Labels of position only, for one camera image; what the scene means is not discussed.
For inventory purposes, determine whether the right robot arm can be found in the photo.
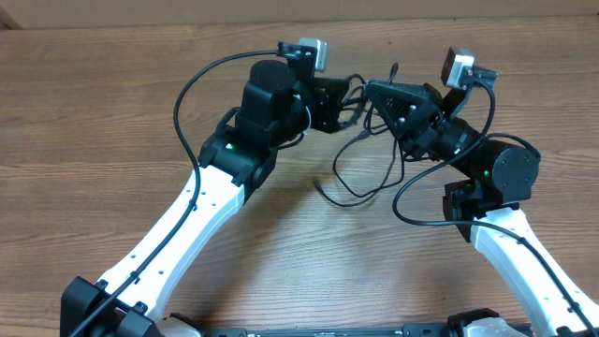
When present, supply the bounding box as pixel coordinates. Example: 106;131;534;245
365;80;541;235

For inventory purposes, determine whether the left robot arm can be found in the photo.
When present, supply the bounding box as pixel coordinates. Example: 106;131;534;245
60;38;349;336

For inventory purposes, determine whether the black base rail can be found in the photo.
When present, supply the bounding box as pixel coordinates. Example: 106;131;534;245
158;313;534;337

